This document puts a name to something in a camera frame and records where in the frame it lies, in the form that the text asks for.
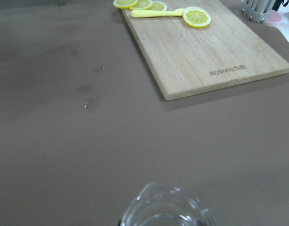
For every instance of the lemon slice on knife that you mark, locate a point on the lemon slice on knife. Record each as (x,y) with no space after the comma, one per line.
(196,17)

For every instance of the aluminium frame post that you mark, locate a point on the aluminium frame post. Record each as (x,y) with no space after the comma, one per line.
(258,11)

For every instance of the pink plastic cup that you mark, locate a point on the pink plastic cup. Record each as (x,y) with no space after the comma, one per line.
(274,19)

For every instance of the bamboo cutting board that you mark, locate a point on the bamboo cutting board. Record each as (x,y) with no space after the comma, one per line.
(186,61)

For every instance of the clear glass measuring cup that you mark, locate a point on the clear glass measuring cup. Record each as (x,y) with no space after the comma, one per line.
(159,204)

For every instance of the lemon slice end of row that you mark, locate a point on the lemon slice end of row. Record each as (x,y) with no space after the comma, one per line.
(124,4)

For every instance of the lemon slice near knife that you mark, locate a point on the lemon slice near knife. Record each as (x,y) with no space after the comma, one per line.
(158,6)

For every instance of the lemon slice middle of row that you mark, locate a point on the lemon slice middle of row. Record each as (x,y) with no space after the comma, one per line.
(142,5)

